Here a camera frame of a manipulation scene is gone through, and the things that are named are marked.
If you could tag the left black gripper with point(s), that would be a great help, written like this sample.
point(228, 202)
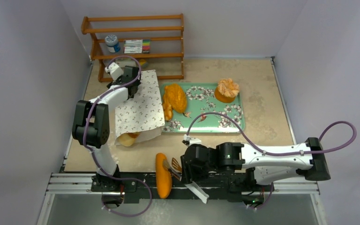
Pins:
point(118, 80)

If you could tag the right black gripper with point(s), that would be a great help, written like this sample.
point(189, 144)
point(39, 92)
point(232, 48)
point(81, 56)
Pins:
point(185, 164)

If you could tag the metal tongs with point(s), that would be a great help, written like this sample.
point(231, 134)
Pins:
point(174, 169)

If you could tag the long orange fake baguette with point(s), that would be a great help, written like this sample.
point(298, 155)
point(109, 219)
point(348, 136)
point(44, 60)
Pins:
point(163, 177)

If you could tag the white patterned paper bag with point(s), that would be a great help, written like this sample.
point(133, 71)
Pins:
point(142, 114)

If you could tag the orange braided fake bread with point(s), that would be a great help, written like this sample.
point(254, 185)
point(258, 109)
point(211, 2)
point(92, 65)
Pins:
point(167, 109)

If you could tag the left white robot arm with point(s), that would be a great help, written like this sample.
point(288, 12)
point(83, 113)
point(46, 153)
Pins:
point(91, 126)

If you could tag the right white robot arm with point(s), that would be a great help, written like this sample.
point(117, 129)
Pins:
point(263, 165)

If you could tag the small brown fake bread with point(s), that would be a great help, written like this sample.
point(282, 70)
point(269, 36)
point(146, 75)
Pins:
point(134, 135)

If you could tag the pale yellow fake bun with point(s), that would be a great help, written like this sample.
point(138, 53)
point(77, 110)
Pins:
point(126, 140)

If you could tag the white small box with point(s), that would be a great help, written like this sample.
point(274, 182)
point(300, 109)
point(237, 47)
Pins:
point(123, 63)

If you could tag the yellow grey sharpener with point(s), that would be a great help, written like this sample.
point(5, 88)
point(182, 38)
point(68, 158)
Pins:
point(143, 63)

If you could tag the pack of coloured markers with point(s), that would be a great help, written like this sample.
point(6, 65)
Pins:
point(137, 46)

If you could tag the blue lidded jar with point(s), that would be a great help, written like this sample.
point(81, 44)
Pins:
point(112, 43)

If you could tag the wooden shelf rack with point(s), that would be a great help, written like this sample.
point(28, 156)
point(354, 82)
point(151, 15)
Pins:
point(96, 52)

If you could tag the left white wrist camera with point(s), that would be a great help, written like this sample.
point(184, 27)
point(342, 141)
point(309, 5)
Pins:
point(114, 70)

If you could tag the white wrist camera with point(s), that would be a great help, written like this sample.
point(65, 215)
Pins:
point(188, 140)
point(114, 70)

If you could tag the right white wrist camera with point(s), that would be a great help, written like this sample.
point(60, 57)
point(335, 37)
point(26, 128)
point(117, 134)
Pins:
point(188, 140)

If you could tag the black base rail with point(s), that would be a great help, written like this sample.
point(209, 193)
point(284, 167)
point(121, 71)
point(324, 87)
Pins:
point(234, 187)

